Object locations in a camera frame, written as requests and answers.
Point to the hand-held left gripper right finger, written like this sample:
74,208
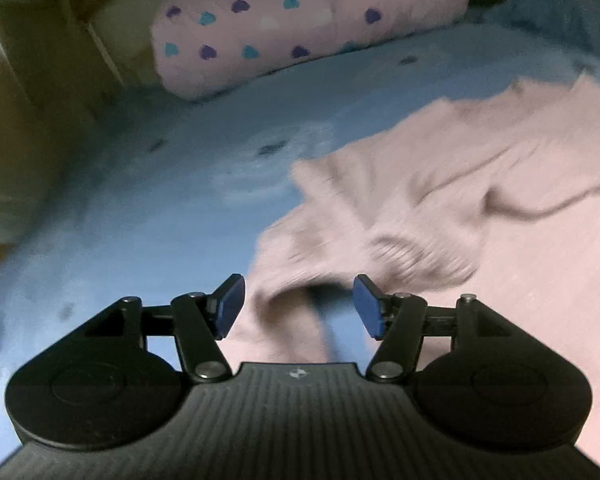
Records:
367,306

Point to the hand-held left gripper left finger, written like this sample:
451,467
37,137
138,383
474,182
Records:
230,305

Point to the pink knit sweater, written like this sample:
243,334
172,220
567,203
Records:
480,185

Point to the blue dandelion print bed sheet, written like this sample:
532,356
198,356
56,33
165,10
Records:
155,220

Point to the pink heart print quilt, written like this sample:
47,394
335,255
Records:
305,25

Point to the wooden bed side board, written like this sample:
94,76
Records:
35,85

